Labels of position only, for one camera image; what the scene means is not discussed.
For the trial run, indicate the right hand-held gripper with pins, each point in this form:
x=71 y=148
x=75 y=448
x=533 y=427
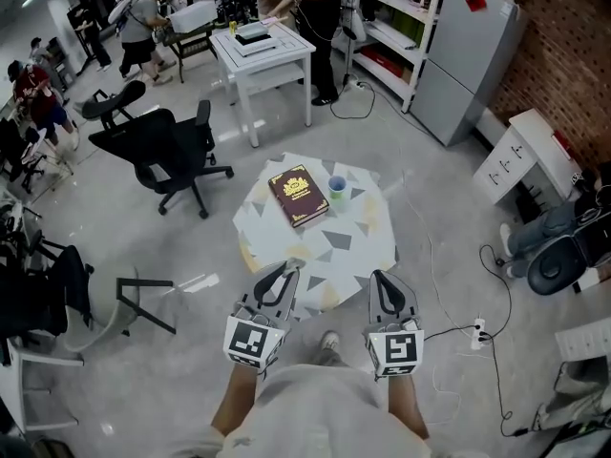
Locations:
x=396 y=351

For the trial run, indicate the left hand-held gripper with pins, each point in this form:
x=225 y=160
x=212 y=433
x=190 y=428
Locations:
x=248 y=341

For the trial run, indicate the white paper piece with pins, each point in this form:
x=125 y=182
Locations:
x=293 y=265

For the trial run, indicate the small cup blue inside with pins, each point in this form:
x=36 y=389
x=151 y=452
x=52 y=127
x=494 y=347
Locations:
x=338 y=191

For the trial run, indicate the person's right forearm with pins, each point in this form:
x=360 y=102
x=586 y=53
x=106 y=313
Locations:
x=406 y=406

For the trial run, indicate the person's left forearm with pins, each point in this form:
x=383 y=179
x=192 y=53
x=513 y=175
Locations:
x=236 y=399

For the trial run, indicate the round wooden table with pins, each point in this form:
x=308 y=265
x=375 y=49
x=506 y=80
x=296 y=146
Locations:
x=248 y=258

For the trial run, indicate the person's light shoe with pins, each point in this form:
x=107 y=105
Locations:
x=329 y=340

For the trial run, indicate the white tablecloth grey triangles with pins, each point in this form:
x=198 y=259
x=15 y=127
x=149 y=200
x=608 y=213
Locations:
x=334 y=241

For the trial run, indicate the white power strip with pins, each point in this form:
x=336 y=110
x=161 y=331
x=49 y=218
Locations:
x=359 y=84
x=477 y=334

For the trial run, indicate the maroon book gold print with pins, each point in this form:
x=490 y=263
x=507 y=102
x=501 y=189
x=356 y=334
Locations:
x=298 y=196

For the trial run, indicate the person's beige shirt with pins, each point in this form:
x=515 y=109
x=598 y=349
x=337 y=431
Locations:
x=320 y=413

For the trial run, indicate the grey chair black legs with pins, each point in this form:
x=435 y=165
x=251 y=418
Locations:
x=110 y=327

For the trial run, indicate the white drawer cabinet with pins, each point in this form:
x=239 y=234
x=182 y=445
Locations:
x=506 y=165

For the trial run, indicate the black office chair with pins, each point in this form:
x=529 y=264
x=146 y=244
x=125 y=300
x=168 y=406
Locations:
x=157 y=146

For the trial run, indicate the black chair draped with clothes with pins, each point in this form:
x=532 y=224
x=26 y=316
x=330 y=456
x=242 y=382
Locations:
x=48 y=294

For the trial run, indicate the white desk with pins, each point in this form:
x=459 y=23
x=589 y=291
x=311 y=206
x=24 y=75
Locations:
x=52 y=358

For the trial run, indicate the grey refrigerator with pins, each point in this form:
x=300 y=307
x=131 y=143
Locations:
x=463 y=74

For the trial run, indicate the white shelving unit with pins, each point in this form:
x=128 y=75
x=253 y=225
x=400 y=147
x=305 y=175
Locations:
x=418 y=65

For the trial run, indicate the flat red box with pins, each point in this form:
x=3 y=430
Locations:
x=386 y=62

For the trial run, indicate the black saddle stool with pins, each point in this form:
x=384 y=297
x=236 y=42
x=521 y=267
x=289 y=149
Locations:
x=117 y=100

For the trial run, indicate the white square table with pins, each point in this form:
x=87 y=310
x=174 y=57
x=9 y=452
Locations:
x=296 y=46

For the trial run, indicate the white tray stack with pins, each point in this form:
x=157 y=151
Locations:
x=255 y=41

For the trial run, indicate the dark work table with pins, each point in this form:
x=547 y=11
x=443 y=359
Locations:
x=183 y=41

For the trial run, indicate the green storage boxes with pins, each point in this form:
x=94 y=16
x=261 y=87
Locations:
x=410 y=27

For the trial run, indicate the large white box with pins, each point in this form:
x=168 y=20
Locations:
x=191 y=17

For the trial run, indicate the black swivel chair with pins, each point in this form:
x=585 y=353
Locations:
x=14 y=146

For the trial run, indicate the red paper tag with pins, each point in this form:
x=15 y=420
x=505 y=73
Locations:
x=477 y=0

